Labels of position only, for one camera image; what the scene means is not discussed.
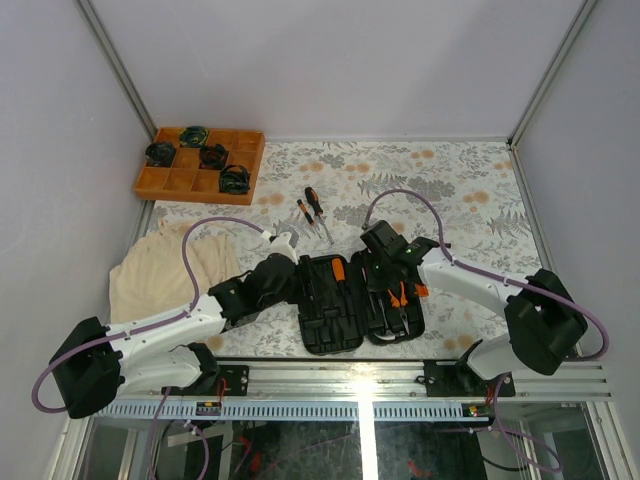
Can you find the orange handled long-nose pliers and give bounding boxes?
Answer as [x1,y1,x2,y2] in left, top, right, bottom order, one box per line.
[331,257,350,316]

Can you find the black plastic tool case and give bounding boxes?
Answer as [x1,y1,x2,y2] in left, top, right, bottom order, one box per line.
[296,249,427,355]

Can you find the steel claw hammer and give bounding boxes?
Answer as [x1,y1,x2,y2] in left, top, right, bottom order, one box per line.
[371,293,406,344]

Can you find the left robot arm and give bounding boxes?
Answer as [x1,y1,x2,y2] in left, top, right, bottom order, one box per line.
[49,253,299,419]

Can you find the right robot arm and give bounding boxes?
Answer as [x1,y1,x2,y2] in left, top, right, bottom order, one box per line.
[296,221,587,397]

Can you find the small black orange screwdriver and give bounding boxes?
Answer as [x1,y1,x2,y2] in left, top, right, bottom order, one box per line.
[296,199,320,236]

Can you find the large black orange screwdriver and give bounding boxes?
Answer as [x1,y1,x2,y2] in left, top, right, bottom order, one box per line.
[304,186,334,245]

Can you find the floral table cloth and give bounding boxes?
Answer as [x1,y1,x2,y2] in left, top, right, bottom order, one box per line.
[149,142,542,360]

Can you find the dark rolled fabric band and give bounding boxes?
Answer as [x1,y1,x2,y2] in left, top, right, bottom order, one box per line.
[218,164,251,195]

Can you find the cream cloth bag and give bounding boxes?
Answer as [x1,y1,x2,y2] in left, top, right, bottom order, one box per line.
[109,221,240,324]

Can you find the wooden compartment tray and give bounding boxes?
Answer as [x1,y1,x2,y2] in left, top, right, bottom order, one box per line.
[134,127,265,205]

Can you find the dark rolled band centre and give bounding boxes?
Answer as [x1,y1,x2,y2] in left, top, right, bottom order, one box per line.
[199,144,228,170]

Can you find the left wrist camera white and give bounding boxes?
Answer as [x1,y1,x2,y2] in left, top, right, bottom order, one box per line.
[261,230,299,264]

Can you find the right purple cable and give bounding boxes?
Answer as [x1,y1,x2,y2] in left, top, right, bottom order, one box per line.
[363,188,611,361]

